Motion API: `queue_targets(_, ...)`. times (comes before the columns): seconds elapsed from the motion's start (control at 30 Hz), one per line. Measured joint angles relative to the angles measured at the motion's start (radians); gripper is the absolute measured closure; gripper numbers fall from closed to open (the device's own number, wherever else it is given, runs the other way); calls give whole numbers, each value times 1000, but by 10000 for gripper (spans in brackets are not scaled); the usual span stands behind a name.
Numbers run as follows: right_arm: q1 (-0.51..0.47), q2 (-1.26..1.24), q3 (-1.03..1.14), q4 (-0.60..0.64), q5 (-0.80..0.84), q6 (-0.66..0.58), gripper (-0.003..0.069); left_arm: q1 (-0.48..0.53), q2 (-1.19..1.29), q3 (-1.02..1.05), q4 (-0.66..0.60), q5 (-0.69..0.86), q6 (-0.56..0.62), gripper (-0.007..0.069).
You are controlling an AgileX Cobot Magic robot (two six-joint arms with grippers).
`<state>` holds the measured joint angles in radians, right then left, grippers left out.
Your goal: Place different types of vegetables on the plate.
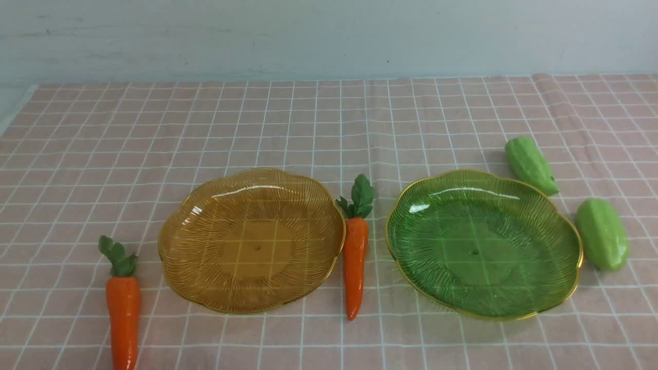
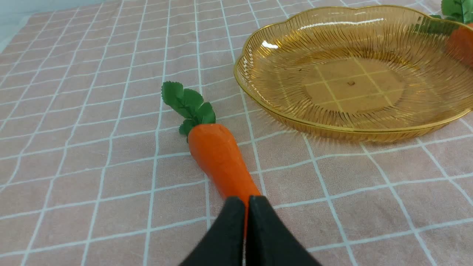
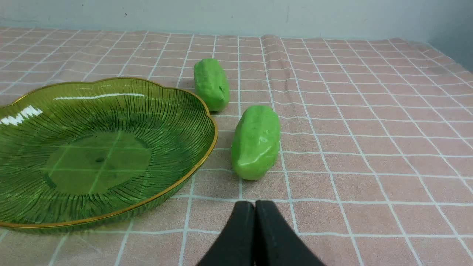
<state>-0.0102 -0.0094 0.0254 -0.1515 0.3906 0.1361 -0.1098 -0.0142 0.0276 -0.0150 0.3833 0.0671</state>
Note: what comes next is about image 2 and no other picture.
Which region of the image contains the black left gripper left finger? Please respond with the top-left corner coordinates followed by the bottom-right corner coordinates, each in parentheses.
top-left (180, 197), bottom-right (245, 266)

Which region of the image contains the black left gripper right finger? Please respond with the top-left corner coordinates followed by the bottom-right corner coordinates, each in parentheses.
top-left (245, 195), bottom-right (321, 266)

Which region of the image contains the orange toy carrot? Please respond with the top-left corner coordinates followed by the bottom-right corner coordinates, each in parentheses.
top-left (428, 0), bottom-right (473, 67)
top-left (161, 81), bottom-right (261, 222)

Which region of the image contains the pink checked tablecloth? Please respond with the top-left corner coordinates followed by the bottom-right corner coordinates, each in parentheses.
top-left (0, 0), bottom-right (472, 266)

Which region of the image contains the amber glass plate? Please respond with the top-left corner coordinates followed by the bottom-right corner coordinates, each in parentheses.
top-left (234, 5), bottom-right (472, 143)

